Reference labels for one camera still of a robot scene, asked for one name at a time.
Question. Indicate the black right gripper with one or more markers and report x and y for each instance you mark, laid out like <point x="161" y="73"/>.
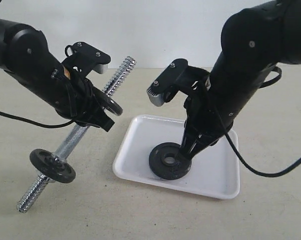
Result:
<point x="202" y="127"/>

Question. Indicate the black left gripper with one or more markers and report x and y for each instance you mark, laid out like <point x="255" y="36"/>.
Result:
<point x="80" y="106"/>

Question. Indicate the black weight plate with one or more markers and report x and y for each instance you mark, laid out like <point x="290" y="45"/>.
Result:
<point x="51" y="166"/>
<point x="107" y="102"/>
<point x="165" y="162"/>

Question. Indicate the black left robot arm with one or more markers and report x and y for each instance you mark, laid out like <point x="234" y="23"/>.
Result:
<point x="25" y="56"/>

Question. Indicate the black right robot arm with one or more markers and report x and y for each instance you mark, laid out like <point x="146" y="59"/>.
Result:
<point x="253" y="41"/>

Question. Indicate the white plastic tray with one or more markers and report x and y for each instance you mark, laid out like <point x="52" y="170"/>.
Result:
<point x="214" y="172"/>

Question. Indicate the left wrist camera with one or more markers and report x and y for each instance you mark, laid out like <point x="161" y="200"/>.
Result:
<point x="85" y="58"/>

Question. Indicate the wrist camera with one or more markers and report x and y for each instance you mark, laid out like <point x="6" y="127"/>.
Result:
<point x="85" y="58"/>
<point x="178" y="76"/>

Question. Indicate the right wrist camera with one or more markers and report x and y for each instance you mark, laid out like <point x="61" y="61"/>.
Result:
<point x="178" y="76"/>

